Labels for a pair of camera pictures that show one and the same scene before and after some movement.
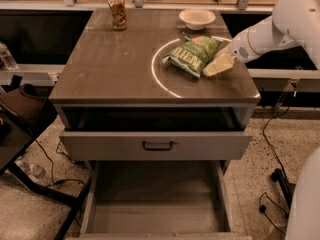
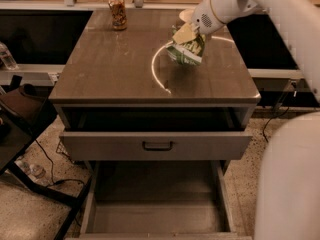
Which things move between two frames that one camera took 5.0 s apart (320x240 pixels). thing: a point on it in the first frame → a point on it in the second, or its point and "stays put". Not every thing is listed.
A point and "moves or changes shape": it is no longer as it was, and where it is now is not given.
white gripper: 240,47 → 204,18
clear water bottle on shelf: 7,58 stays put
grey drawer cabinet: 158,141 stays put
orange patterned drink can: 119,13 stays put
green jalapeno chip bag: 192,54 moves or changes shape
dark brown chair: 25,111 stays put
